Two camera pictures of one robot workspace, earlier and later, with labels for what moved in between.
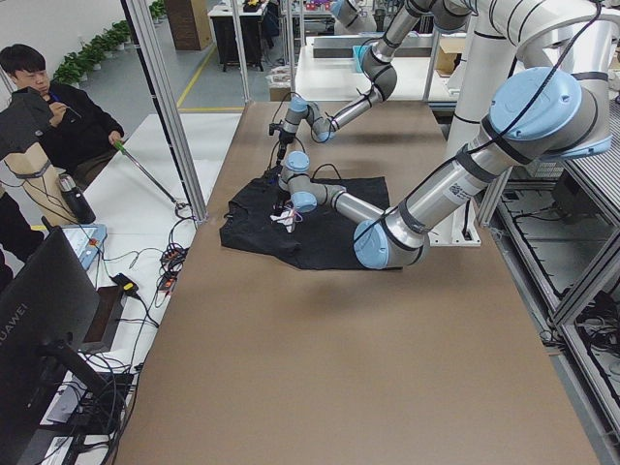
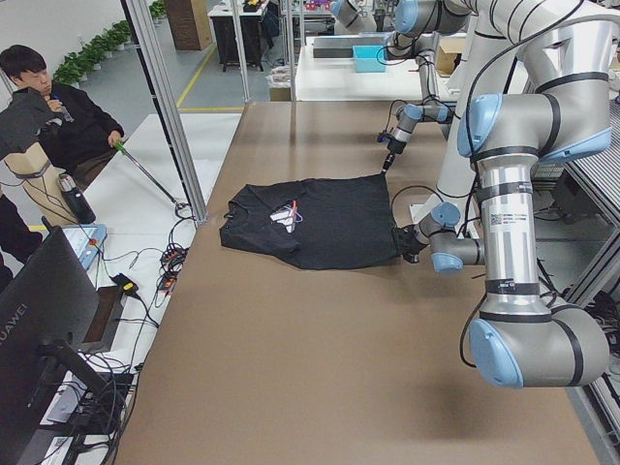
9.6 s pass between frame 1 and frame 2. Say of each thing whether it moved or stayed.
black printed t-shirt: stayed
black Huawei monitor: stayed
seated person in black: stayed
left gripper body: moved
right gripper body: moved
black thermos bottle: stayed
